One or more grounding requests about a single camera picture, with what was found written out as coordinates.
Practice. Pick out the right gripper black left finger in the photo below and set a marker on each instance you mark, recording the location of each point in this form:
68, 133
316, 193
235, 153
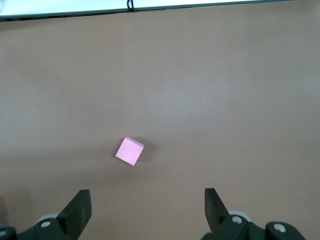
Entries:
75, 215

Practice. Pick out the pink foam cube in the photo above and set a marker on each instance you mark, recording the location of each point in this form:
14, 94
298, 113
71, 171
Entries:
130, 151

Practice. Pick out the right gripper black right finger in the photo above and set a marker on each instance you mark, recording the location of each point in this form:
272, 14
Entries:
215, 215

